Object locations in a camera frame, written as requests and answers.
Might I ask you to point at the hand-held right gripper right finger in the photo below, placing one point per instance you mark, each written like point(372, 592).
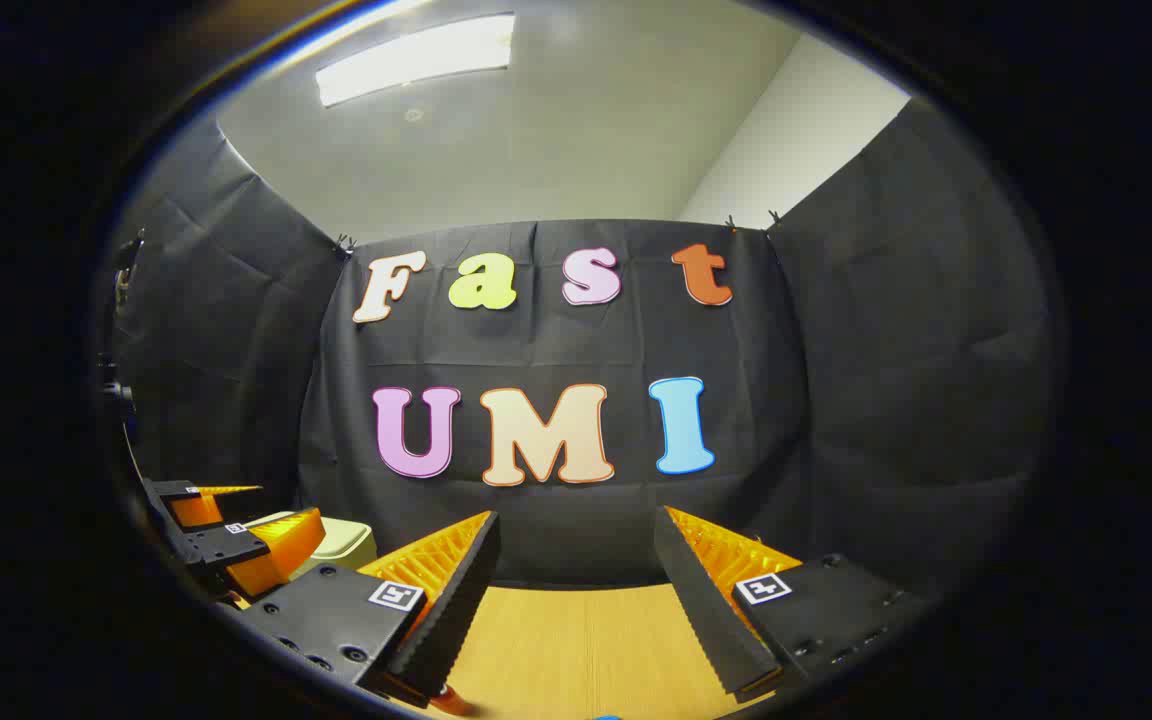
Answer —
point(701, 620)

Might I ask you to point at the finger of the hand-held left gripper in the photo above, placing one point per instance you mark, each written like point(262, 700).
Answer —
point(271, 550)
point(201, 505)

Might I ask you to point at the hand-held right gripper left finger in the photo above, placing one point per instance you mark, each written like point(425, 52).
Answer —
point(441, 630)

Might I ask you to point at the green desktop garbage bin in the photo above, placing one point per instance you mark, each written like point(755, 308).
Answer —
point(346, 545)

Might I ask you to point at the black backdrop cloth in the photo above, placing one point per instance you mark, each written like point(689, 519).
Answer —
point(836, 400)

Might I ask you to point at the ceiling light panel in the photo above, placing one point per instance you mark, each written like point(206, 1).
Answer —
point(416, 58)

